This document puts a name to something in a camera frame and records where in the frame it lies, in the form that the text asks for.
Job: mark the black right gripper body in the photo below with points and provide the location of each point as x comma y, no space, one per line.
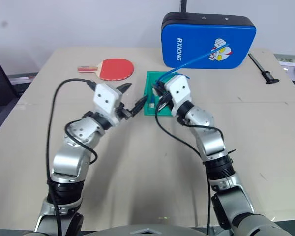
167,98

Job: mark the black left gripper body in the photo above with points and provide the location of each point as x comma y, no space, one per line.
125,113

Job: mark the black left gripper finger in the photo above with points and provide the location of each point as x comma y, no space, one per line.
140,103
125,88

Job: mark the white coupler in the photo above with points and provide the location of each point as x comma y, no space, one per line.
155,92
151,106

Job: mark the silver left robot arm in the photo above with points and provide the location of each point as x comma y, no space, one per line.
71,157

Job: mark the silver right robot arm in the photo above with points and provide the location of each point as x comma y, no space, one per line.
211,145

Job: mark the green plastic bin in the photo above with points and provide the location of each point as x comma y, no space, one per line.
150,81

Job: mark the red table tennis paddle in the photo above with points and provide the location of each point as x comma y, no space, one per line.
115,68

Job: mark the blue RXIONG kick pad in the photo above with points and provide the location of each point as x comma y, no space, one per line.
199,39

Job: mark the black pole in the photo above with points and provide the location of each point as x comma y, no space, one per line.
183,5

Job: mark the black caliper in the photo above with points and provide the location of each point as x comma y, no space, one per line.
263,70

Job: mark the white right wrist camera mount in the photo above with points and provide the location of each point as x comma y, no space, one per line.
180,91

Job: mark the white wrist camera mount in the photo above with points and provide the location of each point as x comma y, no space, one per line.
180,91
105,98

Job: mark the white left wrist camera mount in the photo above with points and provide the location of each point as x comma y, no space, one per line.
105,98

